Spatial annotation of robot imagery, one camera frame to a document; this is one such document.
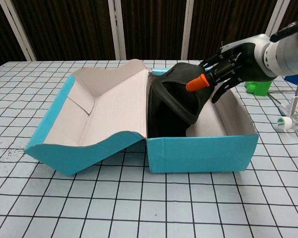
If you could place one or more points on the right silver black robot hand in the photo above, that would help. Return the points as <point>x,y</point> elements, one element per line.
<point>248,64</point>

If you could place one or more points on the black rubber slipper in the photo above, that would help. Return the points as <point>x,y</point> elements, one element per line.
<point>186,101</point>
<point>161,121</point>

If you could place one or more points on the teal cardboard shoe box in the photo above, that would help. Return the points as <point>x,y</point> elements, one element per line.
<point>89,153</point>

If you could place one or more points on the green toy building block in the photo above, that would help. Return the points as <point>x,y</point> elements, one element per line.
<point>259,88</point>

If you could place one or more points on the blue toy building block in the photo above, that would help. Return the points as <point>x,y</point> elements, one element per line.
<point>291,80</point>

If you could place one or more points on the white black checked tablecloth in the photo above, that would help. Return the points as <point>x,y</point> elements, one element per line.
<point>149,218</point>

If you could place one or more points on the dark white-framed folding screen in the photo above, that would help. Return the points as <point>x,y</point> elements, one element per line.
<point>64,27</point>

